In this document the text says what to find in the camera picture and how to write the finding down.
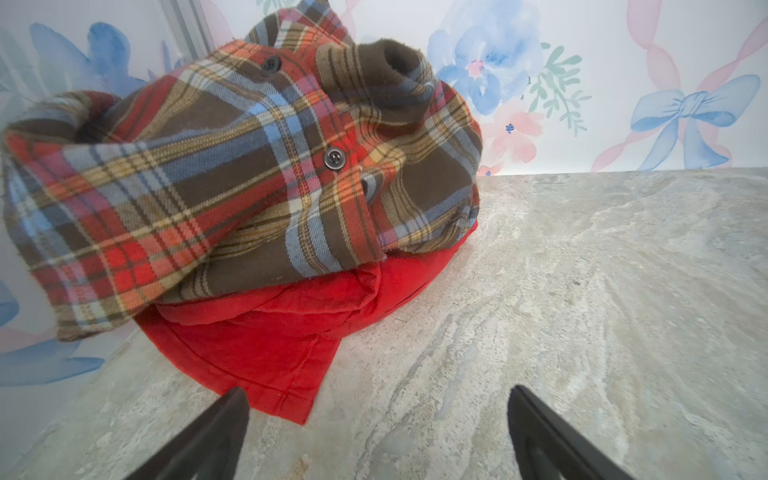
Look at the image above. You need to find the brown multicolour plaid shirt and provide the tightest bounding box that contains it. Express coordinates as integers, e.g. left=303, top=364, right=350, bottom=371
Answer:
left=1, top=1, right=482, bottom=342

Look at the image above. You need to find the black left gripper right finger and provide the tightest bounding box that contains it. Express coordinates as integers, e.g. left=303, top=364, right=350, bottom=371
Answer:
left=507, top=385, right=633, bottom=480

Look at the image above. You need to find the red cloth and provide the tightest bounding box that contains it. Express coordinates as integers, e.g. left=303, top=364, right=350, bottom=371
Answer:
left=136, top=246, right=459, bottom=425

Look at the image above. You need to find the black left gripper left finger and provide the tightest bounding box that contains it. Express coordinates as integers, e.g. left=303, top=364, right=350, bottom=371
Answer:
left=126, top=387, right=250, bottom=480

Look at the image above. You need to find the left corner aluminium post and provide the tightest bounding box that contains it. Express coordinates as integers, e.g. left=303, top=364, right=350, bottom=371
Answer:
left=160, top=0, right=215, bottom=61

